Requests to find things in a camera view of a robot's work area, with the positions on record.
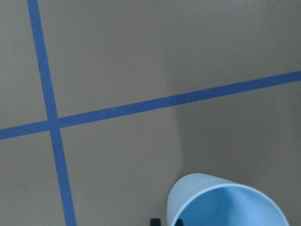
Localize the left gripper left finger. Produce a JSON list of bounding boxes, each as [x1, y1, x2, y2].
[[150, 218, 161, 226]]

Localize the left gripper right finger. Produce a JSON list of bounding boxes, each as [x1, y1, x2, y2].
[[174, 219, 183, 226]]

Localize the blue cup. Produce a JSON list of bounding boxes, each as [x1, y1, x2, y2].
[[166, 173, 289, 226]]

